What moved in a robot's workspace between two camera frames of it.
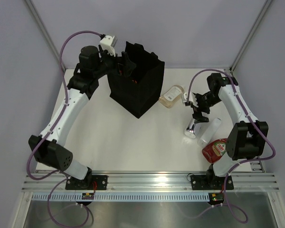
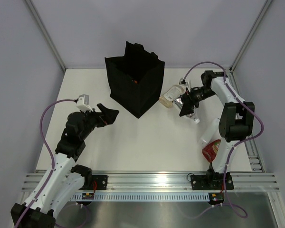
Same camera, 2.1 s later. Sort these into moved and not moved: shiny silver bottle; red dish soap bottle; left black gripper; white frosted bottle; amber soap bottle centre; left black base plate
Moved: shiny silver bottle; left black gripper
Not moved: amber soap bottle centre; red dish soap bottle; white frosted bottle; left black base plate
